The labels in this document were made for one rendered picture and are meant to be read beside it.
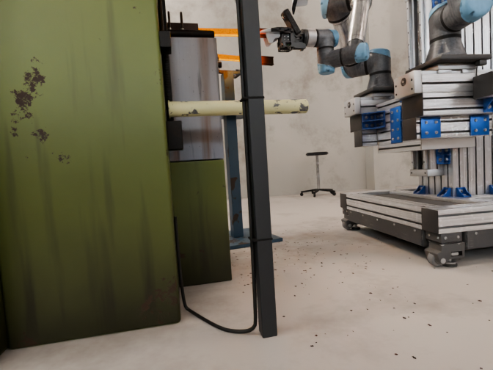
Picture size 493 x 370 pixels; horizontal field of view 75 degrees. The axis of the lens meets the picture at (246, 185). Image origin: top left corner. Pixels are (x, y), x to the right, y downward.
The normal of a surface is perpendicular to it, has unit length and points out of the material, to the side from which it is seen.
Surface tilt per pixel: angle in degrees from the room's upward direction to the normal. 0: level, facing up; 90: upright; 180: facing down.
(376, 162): 90
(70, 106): 90
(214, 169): 90
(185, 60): 90
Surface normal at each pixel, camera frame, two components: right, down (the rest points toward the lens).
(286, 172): 0.14, 0.05
